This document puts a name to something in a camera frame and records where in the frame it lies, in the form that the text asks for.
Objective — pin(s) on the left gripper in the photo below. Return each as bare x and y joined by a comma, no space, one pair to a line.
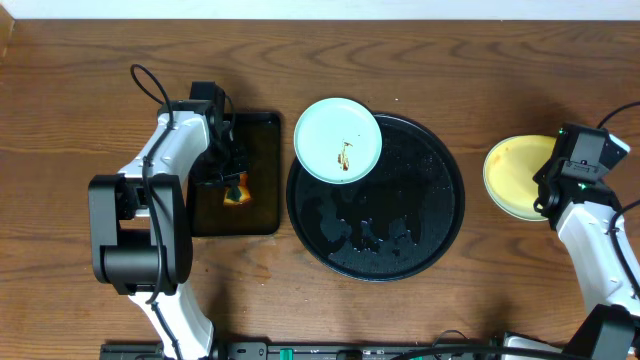
223,176

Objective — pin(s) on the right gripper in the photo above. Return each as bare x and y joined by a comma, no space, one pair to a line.
545,187

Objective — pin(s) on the green and yellow sponge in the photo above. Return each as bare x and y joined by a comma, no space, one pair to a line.
238,194

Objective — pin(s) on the yellow plate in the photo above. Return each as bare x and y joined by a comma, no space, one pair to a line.
508,173

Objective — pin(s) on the light blue plate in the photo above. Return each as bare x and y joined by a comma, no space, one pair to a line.
337,141

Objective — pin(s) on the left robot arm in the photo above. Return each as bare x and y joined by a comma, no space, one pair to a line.
140,229

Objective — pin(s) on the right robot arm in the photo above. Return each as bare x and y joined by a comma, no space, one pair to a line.
586,218

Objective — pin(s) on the black rectangular tray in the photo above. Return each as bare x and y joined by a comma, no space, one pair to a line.
259,137

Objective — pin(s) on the black round tray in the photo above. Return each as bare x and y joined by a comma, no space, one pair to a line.
394,223

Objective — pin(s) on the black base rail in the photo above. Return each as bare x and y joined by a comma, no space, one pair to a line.
260,351

